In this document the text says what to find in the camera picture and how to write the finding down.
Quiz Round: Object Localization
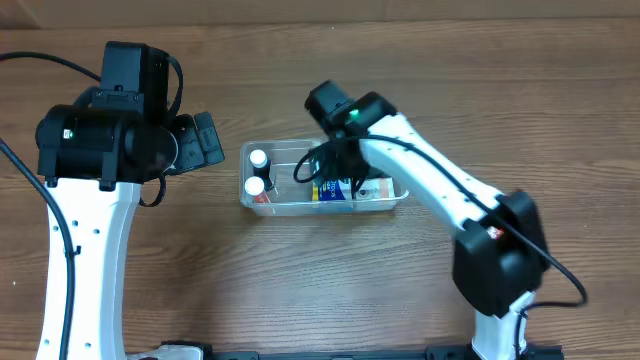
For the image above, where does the blue yellow cough drops box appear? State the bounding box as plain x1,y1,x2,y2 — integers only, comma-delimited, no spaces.
312,179,352,201

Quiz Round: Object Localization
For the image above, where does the white Hansaplast plaster box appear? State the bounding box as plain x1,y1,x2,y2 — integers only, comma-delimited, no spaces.
354,178,395,200

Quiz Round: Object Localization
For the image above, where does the black bottle with white cap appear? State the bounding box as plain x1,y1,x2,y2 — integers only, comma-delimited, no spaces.
249,149,274,191

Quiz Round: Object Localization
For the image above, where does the orange tube with white cap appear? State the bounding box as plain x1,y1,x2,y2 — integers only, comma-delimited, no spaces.
244,176,270,203

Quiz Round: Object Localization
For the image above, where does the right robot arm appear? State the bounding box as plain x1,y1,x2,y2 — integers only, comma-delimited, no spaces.
304,81,562,359

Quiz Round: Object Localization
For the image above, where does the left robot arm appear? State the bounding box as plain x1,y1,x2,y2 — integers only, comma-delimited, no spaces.
35,41,224,359

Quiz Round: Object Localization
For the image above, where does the clear plastic container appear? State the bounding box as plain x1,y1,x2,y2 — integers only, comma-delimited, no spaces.
240,138,409,216

